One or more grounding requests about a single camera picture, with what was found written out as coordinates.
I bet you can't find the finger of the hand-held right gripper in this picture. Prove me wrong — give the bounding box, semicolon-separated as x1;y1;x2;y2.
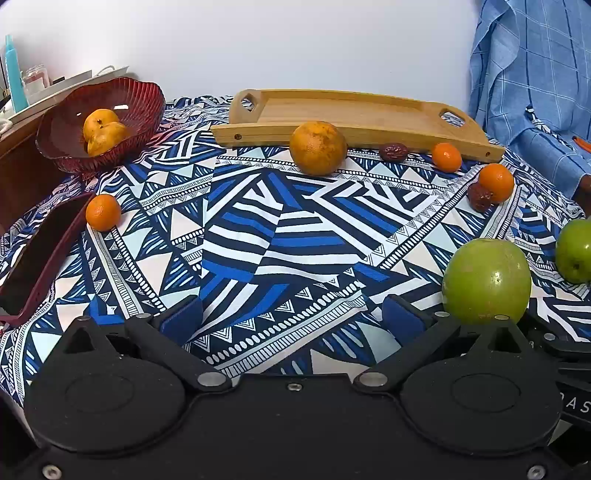
524;314;591;358

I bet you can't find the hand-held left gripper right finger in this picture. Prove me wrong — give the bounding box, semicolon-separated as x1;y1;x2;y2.
355;295;536;393

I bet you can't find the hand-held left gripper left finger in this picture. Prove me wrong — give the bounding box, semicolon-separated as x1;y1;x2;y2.
55;295;233;393

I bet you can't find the green apple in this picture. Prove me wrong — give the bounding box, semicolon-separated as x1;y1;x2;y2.
442;239;532;326
555;218;591;284

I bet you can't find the red date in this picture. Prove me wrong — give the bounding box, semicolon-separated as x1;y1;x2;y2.
467;183;493;212
380;143;410;162

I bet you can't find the small mandarin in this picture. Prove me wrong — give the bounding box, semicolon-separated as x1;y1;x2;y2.
432;143;463;173
85;194;122;232
478;163;515;204

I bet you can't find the large orange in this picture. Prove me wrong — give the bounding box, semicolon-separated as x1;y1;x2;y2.
289;121;347;176

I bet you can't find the wooden tray with handles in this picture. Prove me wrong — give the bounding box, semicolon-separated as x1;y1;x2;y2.
211;89;506;163

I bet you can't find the blue geometric printed blanket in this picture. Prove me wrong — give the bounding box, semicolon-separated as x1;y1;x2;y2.
0;95;591;409

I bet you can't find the dark red rectangular tray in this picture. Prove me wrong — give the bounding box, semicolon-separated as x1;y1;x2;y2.
0;191;96;325

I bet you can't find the yellow-orange mandarin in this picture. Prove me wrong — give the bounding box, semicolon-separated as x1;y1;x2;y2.
83;109;122;141
87;122;132;158

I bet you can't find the red glass bowl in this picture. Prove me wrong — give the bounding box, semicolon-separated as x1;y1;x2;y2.
36;77;166;174

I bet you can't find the wooden bedside table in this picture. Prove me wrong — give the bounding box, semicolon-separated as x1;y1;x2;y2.
0;115;63;234

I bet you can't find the white flat tray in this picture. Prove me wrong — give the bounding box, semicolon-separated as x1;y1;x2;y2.
7;66;131;126

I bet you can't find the glass jar with red contents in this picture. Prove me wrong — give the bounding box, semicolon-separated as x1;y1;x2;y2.
21;64;51;92

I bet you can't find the blue checked cloth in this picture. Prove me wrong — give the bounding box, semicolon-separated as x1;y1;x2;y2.
468;0;591;205

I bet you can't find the turquoise bottle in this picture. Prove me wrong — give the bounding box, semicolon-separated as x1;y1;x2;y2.
4;34;29;114

